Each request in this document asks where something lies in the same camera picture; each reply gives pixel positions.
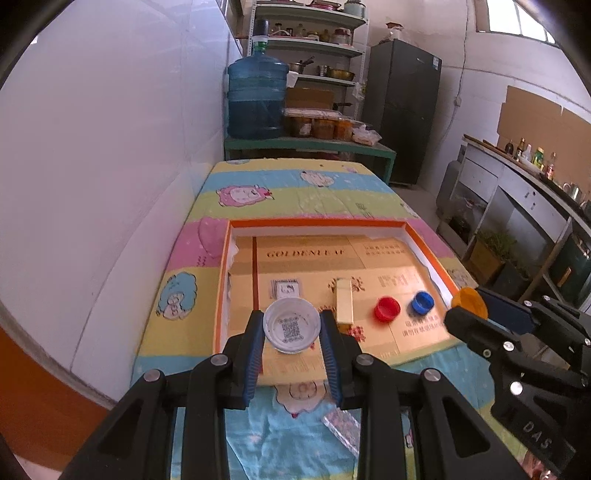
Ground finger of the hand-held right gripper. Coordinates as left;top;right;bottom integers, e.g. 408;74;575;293
445;307;583;370
478;288;591;370

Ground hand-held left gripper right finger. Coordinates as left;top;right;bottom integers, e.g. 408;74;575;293
320;309;532;480

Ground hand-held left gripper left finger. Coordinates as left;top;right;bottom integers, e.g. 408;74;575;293
58;310;267;480

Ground orange bottle cap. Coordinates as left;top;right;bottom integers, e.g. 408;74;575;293
451;287;489;320

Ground white bottle cap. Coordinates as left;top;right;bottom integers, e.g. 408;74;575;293
262;298;321;355

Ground gold lighter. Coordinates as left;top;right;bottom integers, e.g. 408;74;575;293
335;277;355;330

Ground clear plastic wrapper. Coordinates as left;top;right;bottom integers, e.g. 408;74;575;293
323;408;361;457

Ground red bottle cap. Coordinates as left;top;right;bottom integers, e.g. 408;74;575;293
374;296;402;322

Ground shallow orange-rimmed cardboard tray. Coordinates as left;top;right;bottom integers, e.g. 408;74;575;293
212;219;462;387

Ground potted plant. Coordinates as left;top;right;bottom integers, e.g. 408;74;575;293
467;227;519;286

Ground grey kitchen counter cabinet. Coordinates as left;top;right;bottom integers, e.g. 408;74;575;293
445;134;591;315

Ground grey gas cylinder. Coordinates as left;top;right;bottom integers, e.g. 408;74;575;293
436;159;462;217

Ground colourful cartoon printed blanket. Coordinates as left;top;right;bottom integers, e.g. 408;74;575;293
131;158;497;480

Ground cardboard sheet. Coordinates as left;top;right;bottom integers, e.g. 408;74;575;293
496;85;591;153

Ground green table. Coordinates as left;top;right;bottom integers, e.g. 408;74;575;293
224;135;398;185

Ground red-brown wooden door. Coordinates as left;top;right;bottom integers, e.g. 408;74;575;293
0;325;118;480

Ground plastic bag of food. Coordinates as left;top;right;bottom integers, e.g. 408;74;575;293
353;124;383;147

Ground dark grey refrigerator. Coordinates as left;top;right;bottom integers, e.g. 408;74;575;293
361;38;443;185

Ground blue water jug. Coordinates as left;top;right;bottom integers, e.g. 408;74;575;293
226;50;291;139

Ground brown cardboard box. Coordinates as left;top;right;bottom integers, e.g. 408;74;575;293
285;87;335;110

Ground window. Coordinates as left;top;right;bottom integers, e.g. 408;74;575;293
480;0;559;44

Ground white metal shelf rack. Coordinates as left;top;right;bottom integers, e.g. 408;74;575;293
249;0;371;134

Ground water jug pump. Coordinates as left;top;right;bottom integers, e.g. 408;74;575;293
252;18;271;51

